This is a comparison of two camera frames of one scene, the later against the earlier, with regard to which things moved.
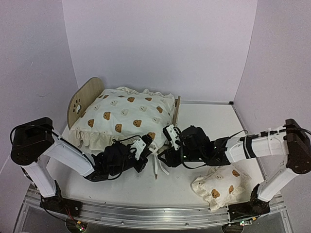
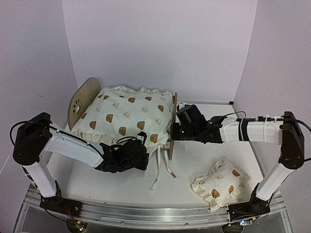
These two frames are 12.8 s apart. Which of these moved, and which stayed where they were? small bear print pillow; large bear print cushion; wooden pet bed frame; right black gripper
Moved: right black gripper
Stayed: wooden pet bed frame; large bear print cushion; small bear print pillow
